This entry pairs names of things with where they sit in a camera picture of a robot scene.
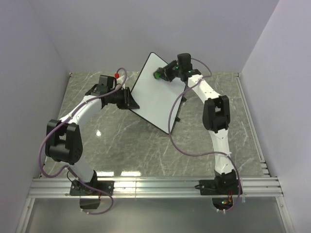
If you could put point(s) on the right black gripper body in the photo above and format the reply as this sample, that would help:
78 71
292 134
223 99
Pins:
176 72

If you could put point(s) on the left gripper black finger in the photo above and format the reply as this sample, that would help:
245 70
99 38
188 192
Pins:
126 99
131 103

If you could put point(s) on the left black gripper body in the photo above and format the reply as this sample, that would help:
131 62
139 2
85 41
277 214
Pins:
116 98

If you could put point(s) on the green whiteboard eraser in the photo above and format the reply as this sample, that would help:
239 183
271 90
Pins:
158 75

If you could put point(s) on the white whiteboard black frame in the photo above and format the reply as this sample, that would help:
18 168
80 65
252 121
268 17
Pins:
156 97

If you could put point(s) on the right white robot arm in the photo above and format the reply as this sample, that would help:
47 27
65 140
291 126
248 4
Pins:
216 120

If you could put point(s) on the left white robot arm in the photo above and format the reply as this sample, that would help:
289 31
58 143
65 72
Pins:
64 142

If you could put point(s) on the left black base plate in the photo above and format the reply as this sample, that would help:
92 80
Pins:
77 189

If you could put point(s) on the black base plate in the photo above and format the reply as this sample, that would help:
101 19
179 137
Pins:
218 187
77 189

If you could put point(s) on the aluminium rail frame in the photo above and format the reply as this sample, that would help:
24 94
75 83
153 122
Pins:
154 185

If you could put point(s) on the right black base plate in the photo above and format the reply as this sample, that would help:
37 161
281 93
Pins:
218 187

